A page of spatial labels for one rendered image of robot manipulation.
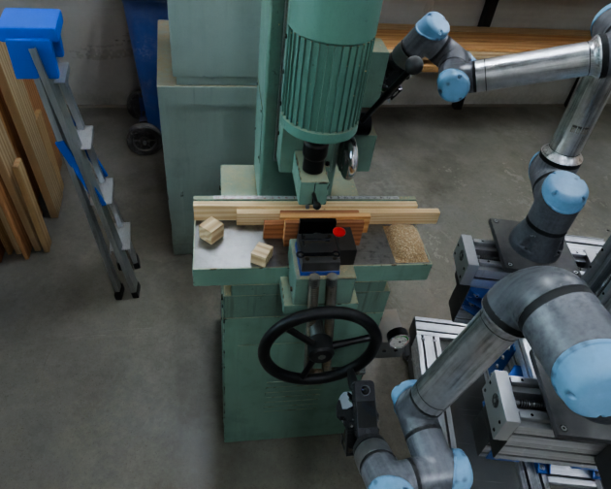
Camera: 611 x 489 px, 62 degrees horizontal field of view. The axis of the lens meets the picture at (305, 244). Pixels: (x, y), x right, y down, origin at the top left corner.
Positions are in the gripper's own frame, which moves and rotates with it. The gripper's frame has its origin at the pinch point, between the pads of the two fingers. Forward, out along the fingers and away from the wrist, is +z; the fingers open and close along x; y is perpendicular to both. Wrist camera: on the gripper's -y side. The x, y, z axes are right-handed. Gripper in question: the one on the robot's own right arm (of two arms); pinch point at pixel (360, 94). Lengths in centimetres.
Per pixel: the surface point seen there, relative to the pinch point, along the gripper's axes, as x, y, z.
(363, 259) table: -19, 55, -6
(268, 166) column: -31.7, 20.9, 9.5
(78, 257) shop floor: -68, 2, 141
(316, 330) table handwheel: -34, 70, -2
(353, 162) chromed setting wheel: -16.8, 28.8, -9.3
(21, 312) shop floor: -93, 28, 133
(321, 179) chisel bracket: -30.2, 35.6, -12.7
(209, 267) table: -55, 51, 5
